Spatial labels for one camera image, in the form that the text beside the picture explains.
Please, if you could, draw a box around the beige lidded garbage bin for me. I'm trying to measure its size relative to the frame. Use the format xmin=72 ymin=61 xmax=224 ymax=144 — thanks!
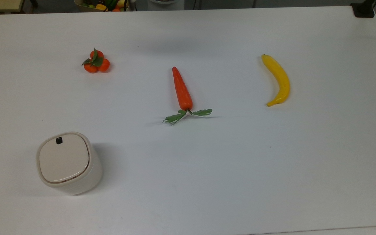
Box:
xmin=36 ymin=132 xmax=103 ymax=196

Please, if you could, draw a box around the basket of toy fruit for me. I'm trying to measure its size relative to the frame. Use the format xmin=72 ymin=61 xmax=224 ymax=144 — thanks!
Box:
xmin=74 ymin=0 xmax=136 ymax=12

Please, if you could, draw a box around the yellow toy banana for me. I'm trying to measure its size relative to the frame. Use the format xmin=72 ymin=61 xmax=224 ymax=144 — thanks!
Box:
xmin=261 ymin=54 xmax=290 ymax=107

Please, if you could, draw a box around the orange toy carrot with leaves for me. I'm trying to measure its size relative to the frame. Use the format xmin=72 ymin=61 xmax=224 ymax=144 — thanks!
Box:
xmin=163 ymin=67 xmax=213 ymax=126

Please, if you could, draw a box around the toy tangerine cluster with leaves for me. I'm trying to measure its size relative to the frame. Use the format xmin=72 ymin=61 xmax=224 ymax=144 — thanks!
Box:
xmin=82 ymin=48 xmax=111 ymax=73

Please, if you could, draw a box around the white cylindrical object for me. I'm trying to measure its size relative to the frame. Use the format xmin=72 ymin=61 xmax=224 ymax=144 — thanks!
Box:
xmin=147 ymin=0 xmax=185 ymax=11

